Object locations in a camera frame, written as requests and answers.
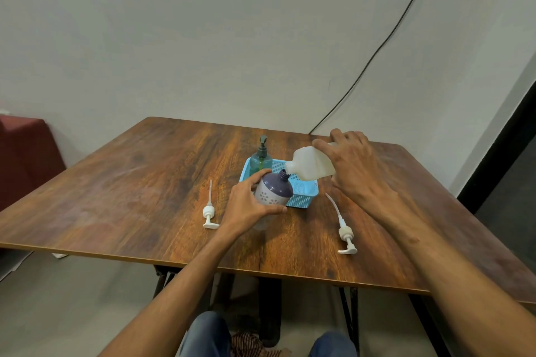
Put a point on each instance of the person's left hand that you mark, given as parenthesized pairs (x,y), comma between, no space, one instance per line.
(245,208)

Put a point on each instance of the person's right hand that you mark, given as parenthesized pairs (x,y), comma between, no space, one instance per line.
(358,168)

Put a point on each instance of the small navy white floral bottle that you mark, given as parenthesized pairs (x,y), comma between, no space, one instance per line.
(274,191)

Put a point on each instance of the small white pump cap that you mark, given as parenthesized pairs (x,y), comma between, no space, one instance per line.
(209,211)

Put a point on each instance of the small green plastic bottle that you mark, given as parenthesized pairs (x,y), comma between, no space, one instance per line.
(260,166)

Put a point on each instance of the large translucent bottle yellow liquid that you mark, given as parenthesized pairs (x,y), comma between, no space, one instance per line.
(312,164)

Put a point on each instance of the blue plastic basket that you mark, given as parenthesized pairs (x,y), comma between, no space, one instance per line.
(305,193)

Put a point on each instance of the green pump cap yellow tube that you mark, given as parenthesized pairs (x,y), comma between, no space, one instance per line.
(262,147)

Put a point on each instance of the large white pump cap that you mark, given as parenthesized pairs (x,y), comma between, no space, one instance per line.
(345,231)

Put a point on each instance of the person's left forearm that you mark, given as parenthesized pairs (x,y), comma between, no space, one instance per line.
(167,304)

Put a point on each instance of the person's left leg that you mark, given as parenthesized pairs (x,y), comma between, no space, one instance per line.
(207,338)

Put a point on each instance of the person's leg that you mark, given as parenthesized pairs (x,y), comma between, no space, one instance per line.
(207,338)
(333,346)

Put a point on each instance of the person's right leg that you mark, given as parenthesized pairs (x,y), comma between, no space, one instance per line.
(333,346)

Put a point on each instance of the black metal table leg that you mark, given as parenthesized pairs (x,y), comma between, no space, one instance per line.
(161,281)
(349,317)

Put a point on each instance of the brown checkered cloth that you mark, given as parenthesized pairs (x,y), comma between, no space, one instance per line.
(251,346)

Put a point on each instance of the white paper sheet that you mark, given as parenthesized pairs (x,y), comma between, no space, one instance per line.
(59,256)

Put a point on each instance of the dark red sofa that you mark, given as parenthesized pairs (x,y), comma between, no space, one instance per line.
(27,160)

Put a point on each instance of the white flat board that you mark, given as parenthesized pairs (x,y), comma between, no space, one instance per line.
(11,264)

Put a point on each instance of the black table support post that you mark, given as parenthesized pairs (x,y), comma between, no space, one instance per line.
(270,310)

